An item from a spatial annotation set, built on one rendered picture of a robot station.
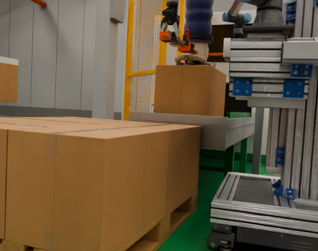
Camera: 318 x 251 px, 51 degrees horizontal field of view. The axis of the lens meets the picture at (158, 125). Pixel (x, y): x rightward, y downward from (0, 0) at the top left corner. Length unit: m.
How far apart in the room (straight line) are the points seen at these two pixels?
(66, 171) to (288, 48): 1.01
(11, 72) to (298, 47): 2.54
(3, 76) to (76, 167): 2.27
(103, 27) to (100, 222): 2.53
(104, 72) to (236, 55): 1.89
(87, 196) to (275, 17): 1.14
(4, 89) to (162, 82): 1.54
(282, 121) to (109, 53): 1.97
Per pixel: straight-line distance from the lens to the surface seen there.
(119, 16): 3.44
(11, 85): 3.35
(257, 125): 2.71
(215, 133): 2.19
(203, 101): 2.30
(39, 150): 1.20
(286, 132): 1.84
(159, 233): 1.62
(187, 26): 2.62
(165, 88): 2.38
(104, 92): 3.29
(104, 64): 3.32
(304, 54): 1.52
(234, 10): 2.68
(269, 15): 1.68
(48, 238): 1.24
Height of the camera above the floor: 0.65
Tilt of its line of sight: 3 degrees down
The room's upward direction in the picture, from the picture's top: 3 degrees clockwise
